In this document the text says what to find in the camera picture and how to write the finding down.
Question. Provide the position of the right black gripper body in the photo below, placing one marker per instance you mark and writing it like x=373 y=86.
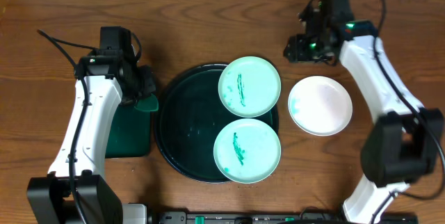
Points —
x=309 y=48

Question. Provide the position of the round black serving tray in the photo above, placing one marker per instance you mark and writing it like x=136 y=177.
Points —
x=189 y=118

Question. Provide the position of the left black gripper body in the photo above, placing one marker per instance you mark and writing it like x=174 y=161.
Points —
x=147 y=87

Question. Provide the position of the white plate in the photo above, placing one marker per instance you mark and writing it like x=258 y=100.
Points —
x=320 y=106

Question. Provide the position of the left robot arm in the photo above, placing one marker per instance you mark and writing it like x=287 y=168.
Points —
x=74 y=189

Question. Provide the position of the light green plate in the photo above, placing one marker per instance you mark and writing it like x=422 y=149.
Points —
x=249 y=87
x=247 y=151

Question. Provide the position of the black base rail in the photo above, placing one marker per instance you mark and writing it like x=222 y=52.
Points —
x=181 y=217

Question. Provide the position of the green sponge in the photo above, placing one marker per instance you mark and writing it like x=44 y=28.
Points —
x=148 y=104

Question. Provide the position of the rectangular black sponge tray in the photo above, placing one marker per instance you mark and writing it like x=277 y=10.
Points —
x=130 y=133

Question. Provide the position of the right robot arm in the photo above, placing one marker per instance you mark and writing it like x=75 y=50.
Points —
x=403 y=145

